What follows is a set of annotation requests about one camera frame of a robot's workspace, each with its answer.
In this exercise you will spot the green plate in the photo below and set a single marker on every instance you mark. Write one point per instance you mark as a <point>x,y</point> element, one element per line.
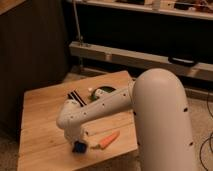
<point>100,91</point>

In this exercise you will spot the upper white shelf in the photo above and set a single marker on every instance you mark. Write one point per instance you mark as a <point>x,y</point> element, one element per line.
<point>143,8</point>

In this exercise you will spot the dark wooden cabinet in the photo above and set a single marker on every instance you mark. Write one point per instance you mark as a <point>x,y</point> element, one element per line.
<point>33,54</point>

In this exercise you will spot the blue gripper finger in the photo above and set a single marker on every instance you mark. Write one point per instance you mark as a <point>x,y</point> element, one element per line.
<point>79,147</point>

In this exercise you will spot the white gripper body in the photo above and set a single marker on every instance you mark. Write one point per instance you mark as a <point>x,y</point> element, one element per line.
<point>75,134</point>

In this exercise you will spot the wooden table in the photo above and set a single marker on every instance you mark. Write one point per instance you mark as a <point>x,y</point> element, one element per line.
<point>42,144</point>

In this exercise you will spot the white shelf beam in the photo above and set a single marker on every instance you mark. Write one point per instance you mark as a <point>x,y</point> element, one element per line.
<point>139,60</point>

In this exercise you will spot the black striped cloth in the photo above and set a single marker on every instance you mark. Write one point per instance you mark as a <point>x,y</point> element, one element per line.
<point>75,96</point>

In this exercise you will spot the orange toy carrot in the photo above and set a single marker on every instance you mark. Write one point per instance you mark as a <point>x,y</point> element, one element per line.
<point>106,141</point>

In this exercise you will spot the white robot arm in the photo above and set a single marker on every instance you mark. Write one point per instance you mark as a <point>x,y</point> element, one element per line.
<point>162,123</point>

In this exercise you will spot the metal pole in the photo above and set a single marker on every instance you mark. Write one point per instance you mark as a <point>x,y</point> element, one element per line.
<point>79,38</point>

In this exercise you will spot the black handle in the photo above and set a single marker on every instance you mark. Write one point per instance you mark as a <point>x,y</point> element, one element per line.
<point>182,62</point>

